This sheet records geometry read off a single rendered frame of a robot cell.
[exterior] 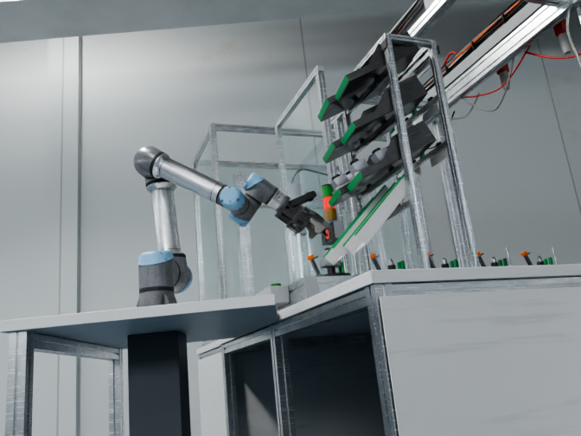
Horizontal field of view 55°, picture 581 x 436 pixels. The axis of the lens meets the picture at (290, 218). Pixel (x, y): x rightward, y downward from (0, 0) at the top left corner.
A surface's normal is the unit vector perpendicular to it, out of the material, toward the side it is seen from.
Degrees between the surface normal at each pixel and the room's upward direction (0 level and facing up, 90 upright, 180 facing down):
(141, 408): 90
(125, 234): 90
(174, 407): 90
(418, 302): 90
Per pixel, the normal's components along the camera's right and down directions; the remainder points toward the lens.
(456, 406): 0.34, -0.29
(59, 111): 0.00, -0.28
